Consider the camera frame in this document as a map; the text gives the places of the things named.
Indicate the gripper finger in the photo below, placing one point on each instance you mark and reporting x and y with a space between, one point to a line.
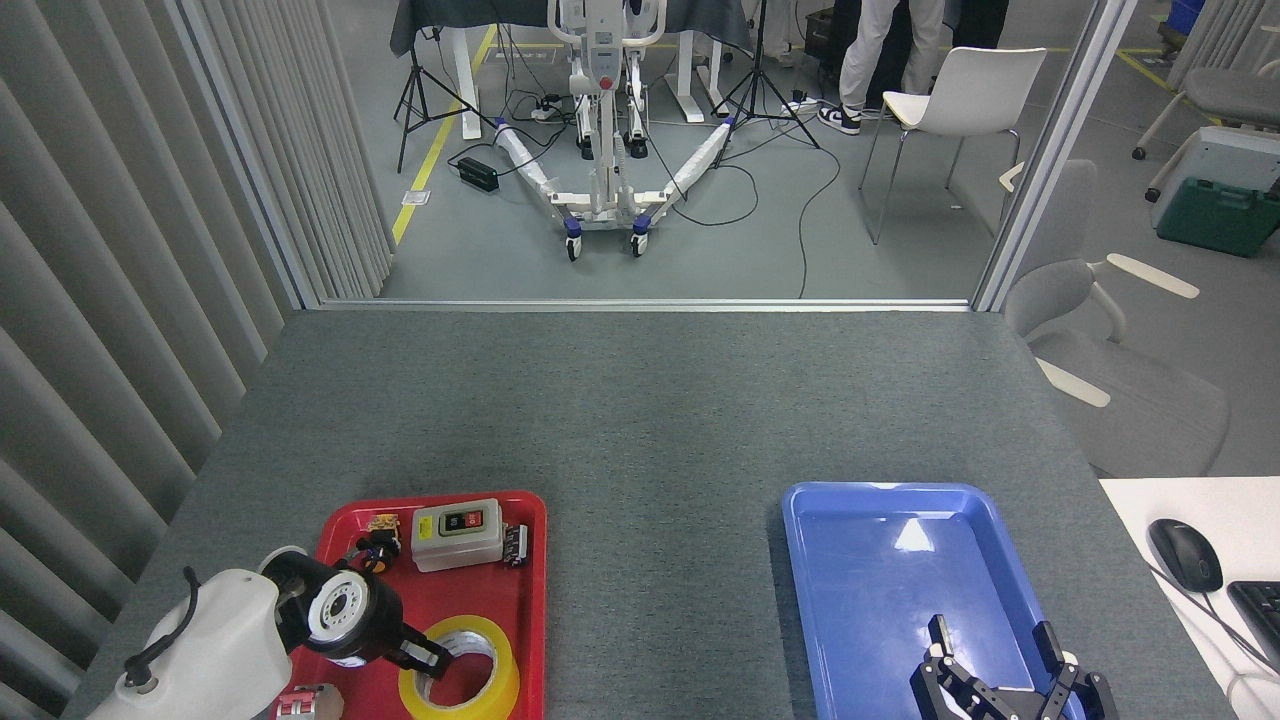
425 655
1047 642
938 634

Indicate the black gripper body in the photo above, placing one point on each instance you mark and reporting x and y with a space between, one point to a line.
388 625

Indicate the yellow tape roll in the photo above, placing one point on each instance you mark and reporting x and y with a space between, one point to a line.
505 680

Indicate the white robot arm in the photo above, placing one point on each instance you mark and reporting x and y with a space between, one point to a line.
220 640

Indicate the blue plastic tray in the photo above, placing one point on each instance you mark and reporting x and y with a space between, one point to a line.
880 600

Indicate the black orange push button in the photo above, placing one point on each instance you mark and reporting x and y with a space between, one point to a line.
382 545

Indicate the red plastic tray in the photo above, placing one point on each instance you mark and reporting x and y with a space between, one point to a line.
520 600

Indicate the small black terminal block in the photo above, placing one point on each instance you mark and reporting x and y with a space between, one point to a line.
515 545

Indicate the white desk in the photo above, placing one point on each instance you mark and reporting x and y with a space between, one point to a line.
1130 520

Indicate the black computer mouse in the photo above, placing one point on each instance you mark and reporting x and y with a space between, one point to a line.
1185 555

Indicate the black keyboard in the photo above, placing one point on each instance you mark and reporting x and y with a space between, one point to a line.
1262 615

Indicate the grey armchair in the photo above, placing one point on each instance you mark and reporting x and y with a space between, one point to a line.
1130 400

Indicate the white floor label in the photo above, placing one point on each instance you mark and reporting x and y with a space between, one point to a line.
416 198

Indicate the green plastic case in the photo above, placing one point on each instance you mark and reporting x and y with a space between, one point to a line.
1215 215

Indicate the black power brick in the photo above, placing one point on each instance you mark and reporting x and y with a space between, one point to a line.
478 174

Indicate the white stand on wheels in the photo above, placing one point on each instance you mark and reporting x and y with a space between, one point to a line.
603 150

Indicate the white plastic chair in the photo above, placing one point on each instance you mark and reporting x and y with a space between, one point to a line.
975 90

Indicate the black tripod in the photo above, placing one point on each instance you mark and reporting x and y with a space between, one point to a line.
760 80
415 80

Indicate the grey office chair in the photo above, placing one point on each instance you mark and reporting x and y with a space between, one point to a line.
1235 95

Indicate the person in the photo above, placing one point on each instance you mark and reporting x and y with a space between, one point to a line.
875 50
785 30

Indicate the black crate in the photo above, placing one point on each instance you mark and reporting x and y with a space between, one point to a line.
820 30

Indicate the blue bin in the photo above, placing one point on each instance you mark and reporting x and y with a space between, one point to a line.
1187 15

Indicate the grey on-off switch box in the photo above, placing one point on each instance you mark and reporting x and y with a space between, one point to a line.
455 540

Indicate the silver frame rail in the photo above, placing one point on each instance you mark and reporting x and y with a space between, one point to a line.
640 305

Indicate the silver frame post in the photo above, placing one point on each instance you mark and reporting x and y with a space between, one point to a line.
240 150
1050 150

